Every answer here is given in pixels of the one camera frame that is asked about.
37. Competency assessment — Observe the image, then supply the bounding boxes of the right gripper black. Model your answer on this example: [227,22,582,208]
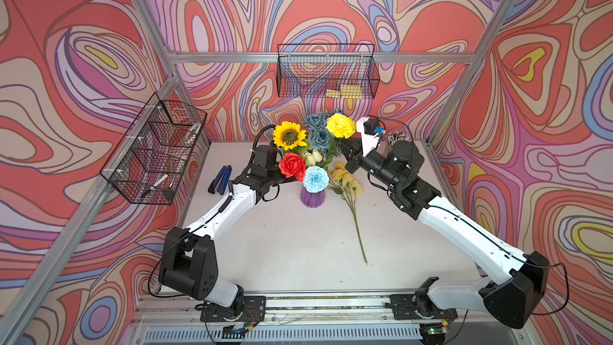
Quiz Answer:
[334,135,401,190]

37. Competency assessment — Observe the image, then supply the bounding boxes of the large yellow sunflower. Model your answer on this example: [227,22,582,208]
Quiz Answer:
[273,121,307,151]

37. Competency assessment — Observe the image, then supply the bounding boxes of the yellow rose bunch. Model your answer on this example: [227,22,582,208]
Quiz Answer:
[327,162,368,265]

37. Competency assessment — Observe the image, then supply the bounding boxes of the purple glass vase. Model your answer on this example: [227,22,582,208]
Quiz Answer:
[300,187,326,209]

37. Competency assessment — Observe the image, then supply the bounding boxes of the yellow carnation flower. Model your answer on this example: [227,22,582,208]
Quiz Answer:
[324,113,357,168]

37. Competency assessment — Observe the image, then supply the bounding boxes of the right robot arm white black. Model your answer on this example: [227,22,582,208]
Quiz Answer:
[339,137,551,329]

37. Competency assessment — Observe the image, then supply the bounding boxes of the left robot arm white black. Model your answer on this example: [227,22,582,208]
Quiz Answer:
[158,145,295,308]

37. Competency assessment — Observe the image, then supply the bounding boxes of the red paper rose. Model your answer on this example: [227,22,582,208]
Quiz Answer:
[279,153,306,181]

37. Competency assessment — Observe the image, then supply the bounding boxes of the metal pencil cup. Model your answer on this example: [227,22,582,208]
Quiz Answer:
[386,129,410,148]

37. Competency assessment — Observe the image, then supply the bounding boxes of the blue stapler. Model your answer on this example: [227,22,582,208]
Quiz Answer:
[208,165,232,196]

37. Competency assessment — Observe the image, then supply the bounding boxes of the light blue carnation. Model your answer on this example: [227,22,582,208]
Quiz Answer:
[303,165,330,193]

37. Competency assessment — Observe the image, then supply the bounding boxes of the dusty blue rose bunch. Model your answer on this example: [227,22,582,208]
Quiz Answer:
[304,113,335,153]

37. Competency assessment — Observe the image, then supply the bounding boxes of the yellow sticky notes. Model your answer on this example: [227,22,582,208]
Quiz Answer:
[325,84,363,100]

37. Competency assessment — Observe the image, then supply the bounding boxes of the white marker pen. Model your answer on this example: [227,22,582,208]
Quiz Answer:
[140,174,169,198]

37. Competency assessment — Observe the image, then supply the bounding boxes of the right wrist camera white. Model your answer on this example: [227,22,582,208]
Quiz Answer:
[356,117,386,157]

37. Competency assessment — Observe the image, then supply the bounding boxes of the back black wire basket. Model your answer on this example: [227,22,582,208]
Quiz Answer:
[276,42,380,99]

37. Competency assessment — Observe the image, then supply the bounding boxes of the black wire basket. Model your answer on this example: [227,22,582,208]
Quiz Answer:
[100,94,208,205]
[276,42,380,99]

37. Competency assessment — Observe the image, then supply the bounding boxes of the left black wire basket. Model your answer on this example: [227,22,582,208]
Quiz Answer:
[100,94,208,205]

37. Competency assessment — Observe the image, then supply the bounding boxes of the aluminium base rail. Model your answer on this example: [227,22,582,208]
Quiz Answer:
[123,291,531,344]

